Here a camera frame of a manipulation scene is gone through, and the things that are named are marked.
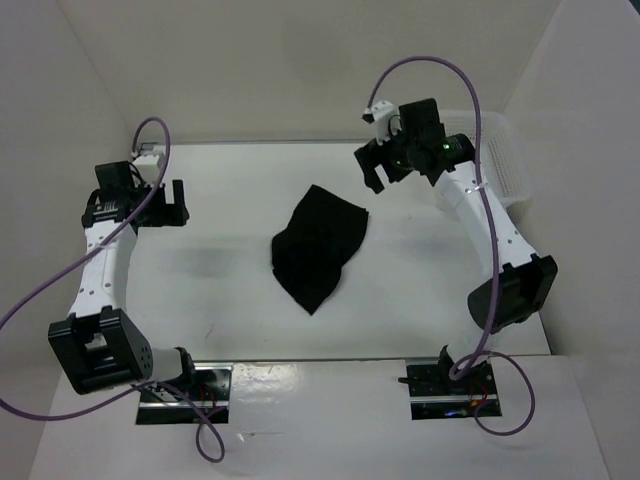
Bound white plastic basket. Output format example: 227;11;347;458
435;110;533;214

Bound black skirt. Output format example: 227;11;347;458
271;185;369;315

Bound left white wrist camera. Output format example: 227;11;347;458
131;143;166;184

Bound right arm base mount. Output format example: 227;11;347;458
398;358;502;421

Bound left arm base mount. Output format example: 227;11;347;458
135;361;233;426

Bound purple cable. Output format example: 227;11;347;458
0;116;226;463
367;55;537;437

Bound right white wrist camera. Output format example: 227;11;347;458
362;101;402;144

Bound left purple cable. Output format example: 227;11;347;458
0;116;226;463

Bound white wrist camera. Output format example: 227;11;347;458
131;143;166;184
362;101;402;144

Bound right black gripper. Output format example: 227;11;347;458
356;120;419;193

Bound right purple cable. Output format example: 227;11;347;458
367;55;537;437

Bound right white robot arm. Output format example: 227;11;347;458
355;133;558;393

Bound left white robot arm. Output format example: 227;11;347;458
48;180;199;400

